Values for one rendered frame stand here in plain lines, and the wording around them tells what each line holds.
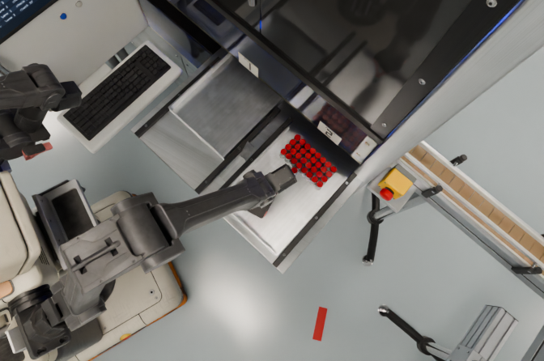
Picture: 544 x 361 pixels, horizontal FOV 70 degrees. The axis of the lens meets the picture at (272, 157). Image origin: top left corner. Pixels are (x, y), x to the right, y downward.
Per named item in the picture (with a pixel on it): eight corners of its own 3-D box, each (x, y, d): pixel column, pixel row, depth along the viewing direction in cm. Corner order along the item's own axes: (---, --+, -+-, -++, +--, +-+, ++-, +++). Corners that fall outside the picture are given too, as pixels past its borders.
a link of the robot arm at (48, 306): (37, 307, 82) (48, 329, 82) (60, 287, 78) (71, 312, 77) (76, 289, 91) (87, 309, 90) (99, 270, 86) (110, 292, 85)
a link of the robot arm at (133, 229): (47, 232, 50) (82, 301, 48) (144, 190, 58) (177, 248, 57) (48, 291, 85) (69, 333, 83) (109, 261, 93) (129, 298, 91)
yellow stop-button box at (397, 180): (390, 168, 123) (398, 163, 116) (408, 184, 122) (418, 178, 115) (376, 185, 121) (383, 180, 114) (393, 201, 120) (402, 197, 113)
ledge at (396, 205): (390, 158, 134) (393, 156, 133) (420, 183, 132) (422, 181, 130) (366, 187, 131) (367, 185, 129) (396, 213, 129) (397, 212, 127)
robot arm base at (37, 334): (11, 309, 85) (31, 361, 82) (27, 295, 81) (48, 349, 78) (50, 295, 92) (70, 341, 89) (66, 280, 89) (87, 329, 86)
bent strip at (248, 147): (248, 146, 132) (248, 141, 126) (254, 152, 131) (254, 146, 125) (218, 176, 128) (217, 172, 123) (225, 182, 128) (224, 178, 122)
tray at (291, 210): (287, 129, 134) (288, 125, 130) (345, 180, 130) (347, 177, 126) (217, 200, 126) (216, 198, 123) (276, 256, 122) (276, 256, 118)
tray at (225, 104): (238, 48, 142) (237, 43, 139) (291, 92, 138) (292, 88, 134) (170, 111, 134) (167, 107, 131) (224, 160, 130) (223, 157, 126)
